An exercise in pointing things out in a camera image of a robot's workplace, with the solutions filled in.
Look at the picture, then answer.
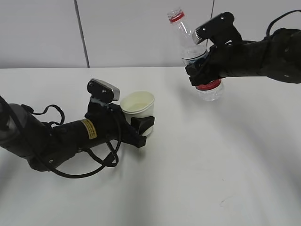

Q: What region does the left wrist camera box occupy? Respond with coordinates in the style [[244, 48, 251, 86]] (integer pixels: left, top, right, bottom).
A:
[[87, 78, 120, 104]]

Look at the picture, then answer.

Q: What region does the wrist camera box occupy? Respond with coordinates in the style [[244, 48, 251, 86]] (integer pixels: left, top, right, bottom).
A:
[[87, 78, 120, 104], [192, 12, 242, 46]]

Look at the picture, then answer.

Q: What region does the white paper cup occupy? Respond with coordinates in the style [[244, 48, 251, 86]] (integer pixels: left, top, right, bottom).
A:
[[120, 91, 155, 124]]

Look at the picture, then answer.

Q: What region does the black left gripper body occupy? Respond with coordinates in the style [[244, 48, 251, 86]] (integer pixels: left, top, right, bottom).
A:
[[84, 102, 147, 148]]

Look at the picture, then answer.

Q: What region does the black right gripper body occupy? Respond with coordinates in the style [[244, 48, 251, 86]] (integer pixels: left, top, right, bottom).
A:
[[189, 44, 235, 86]]

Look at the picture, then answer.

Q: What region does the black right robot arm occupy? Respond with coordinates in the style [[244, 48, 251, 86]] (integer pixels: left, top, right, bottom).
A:
[[185, 28, 301, 86]]

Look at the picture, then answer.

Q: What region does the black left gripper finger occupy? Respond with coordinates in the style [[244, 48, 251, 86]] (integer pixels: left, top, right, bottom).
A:
[[130, 116, 155, 136]]

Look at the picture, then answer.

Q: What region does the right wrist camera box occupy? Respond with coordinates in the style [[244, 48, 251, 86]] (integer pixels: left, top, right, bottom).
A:
[[192, 12, 242, 46]]

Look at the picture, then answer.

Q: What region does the clear plastic water bottle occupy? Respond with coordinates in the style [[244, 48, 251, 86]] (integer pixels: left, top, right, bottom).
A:
[[167, 8, 224, 101]]

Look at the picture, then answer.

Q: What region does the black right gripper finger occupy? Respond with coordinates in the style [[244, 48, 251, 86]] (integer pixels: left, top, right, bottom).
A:
[[185, 60, 206, 77]]

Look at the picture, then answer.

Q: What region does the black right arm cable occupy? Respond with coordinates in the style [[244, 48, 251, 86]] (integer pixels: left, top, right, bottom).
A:
[[244, 9, 301, 45]]

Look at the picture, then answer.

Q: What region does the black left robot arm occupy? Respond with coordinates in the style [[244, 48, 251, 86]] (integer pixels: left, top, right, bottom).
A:
[[0, 99, 155, 178]]

